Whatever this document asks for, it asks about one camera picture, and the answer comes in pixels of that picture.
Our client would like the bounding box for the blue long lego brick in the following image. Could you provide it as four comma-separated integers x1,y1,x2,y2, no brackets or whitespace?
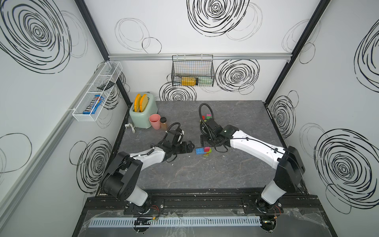
195,148,206,155

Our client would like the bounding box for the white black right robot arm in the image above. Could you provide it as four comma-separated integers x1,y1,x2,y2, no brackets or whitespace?
200,118,305,208

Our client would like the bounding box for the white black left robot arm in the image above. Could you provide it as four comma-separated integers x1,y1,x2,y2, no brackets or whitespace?
100,128,195,207

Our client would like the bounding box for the brown spice jar black lid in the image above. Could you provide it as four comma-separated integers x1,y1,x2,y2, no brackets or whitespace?
160,117,168,131

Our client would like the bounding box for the pink plastic cup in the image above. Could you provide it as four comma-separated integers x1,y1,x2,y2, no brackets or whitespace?
149,114,161,130

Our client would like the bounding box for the mint green toaster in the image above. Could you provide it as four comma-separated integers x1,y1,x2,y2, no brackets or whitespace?
129,93,158,128

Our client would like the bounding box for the right toy bread slice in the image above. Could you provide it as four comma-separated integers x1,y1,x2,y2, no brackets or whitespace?
139,94,149,112

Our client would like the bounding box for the toy bread slice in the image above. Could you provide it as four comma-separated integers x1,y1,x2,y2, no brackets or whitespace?
139,94,149,112
134,94,142,112

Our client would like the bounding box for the left toy bread slice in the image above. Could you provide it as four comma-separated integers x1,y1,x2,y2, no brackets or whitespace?
134,94,142,112

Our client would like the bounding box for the light green box in basket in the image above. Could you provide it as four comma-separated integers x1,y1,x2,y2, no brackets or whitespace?
198,76,214,87

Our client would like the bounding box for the yellow box in basket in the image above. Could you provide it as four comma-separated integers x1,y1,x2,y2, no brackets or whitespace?
181,77,198,87

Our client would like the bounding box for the black remote on shelf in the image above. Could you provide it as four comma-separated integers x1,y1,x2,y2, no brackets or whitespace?
97,81,115,91

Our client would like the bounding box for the blue snack packet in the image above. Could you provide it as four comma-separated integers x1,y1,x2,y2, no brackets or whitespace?
83,95,104,115

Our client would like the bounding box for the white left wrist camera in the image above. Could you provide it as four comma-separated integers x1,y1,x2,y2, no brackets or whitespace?
176,128,184,144

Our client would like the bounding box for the black wire wall basket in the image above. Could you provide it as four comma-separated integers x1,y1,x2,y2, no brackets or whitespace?
171,54,215,87

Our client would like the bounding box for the white wire wall shelf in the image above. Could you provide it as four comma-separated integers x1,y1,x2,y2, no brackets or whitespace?
72,61,122,122

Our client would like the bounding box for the white slotted cable duct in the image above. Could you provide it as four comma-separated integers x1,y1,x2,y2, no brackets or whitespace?
88,216,262,228

